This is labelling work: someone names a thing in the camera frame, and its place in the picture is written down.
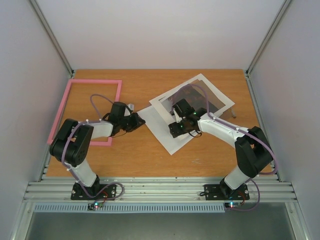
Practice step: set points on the left small circuit board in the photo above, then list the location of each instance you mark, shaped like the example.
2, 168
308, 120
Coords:
94, 206

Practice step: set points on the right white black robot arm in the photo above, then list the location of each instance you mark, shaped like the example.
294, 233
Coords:
252, 150

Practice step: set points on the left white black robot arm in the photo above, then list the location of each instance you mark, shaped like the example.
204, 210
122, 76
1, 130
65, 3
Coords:
71, 144

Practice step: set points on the grey slotted cable duct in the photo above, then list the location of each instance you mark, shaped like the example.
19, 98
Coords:
130, 208

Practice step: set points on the right aluminium corner post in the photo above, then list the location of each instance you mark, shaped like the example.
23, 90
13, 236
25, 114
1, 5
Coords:
269, 34

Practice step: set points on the pink photo frame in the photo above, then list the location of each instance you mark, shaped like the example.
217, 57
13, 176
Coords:
64, 99

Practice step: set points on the white mat board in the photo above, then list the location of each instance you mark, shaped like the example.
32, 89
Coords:
198, 79

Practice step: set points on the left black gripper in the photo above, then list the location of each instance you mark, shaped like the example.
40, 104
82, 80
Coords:
137, 122

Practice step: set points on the left aluminium corner post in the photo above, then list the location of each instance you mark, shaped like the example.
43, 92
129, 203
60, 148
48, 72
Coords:
46, 26

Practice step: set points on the landscape photo print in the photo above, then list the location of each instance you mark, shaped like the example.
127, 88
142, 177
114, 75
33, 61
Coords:
196, 99

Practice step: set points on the small circuit board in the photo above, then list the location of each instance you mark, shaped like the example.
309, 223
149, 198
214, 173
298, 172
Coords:
94, 206
232, 205

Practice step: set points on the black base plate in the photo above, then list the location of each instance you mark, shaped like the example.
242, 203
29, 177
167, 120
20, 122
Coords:
212, 192
93, 193

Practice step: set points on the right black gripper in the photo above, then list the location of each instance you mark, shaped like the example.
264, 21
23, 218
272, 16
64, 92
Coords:
175, 129

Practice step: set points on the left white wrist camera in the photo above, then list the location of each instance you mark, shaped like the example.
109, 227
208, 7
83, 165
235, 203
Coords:
129, 109

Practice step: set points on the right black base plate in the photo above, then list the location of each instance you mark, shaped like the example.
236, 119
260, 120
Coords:
212, 192

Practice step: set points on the aluminium corner post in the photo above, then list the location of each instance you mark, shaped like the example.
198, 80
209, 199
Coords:
269, 34
46, 26

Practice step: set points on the clear plastic screwdriver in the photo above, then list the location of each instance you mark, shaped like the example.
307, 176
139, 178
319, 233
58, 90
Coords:
233, 113

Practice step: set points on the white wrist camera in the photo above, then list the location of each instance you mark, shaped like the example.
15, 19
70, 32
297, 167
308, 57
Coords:
175, 115
129, 109

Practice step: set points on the white backing paper sheet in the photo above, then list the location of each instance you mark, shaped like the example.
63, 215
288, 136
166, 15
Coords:
160, 130

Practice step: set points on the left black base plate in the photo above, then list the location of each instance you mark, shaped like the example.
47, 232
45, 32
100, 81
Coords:
93, 193

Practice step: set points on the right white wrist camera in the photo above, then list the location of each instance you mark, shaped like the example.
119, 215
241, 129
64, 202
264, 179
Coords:
175, 115

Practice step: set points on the right small circuit board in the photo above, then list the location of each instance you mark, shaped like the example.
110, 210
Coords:
232, 205

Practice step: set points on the aluminium rail base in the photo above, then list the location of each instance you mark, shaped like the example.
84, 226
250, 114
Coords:
267, 189

